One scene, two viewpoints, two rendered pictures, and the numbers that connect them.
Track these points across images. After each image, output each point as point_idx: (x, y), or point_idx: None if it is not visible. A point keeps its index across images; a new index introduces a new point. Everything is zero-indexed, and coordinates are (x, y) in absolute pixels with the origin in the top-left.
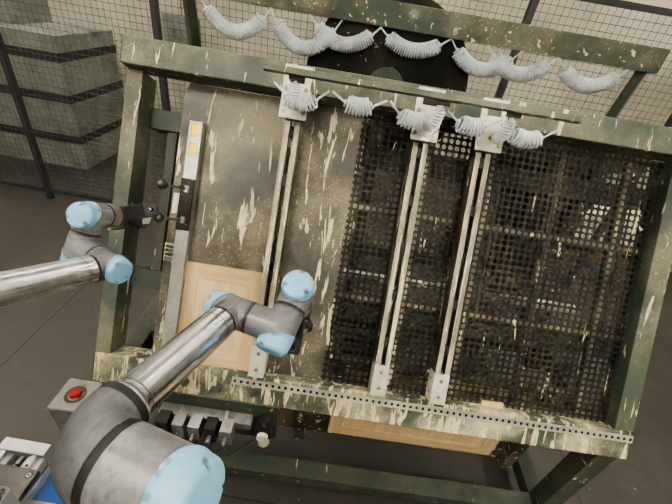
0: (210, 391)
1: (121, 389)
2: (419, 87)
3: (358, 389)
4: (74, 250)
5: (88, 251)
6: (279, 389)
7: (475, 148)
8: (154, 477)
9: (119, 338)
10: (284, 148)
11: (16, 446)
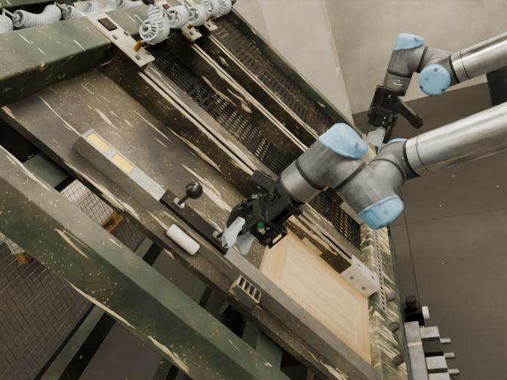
0: (398, 341)
1: None
2: (156, 3)
3: (366, 225)
4: (388, 176)
5: (389, 160)
6: (382, 275)
7: (211, 29)
8: None
9: None
10: (167, 96)
11: None
